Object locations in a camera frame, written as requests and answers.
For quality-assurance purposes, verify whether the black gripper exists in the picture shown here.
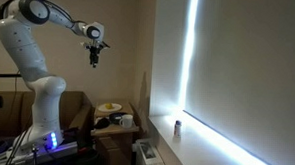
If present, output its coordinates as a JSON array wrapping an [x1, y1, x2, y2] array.
[[88, 45, 101, 69]]

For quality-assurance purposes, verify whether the white round plate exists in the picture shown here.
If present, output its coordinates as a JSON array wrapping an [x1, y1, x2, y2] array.
[[96, 101, 124, 113]]

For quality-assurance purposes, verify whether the large brown cardboard box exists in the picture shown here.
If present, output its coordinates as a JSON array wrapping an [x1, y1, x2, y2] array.
[[0, 87, 95, 142]]

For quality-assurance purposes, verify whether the black bowl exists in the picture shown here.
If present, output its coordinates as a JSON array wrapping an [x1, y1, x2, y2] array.
[[108, 111, 128, 126]]

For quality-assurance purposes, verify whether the black rounded object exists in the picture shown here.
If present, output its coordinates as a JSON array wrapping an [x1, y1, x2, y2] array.
[[93, 116, 111, 131]]

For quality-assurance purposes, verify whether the white ceramic mug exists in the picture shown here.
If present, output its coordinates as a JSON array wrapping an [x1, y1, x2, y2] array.
[[118, 113, 134, 130]]

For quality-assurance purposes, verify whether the small wooden side table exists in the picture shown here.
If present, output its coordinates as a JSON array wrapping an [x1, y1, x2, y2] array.
[[89, 99, 142, 165]]

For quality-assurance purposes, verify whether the black horizontal pole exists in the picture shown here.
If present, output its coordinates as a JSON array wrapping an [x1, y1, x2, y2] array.
[[0, 73, 23, 80]]

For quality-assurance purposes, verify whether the small white bottle dark cap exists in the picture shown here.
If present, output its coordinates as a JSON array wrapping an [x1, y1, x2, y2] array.
[[173, 120, 183, 138]]

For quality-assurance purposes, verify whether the white radiator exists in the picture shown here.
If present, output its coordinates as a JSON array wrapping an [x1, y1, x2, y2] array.
[[131, 137, 173, 165]]

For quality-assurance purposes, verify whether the wide grey window blind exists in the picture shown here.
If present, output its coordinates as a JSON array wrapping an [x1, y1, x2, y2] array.
[[181, 0, 295, 165]]

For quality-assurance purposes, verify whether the aluminium robot base mount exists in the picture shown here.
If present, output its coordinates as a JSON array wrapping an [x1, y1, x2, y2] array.
[[0, 136, 80, 165]]

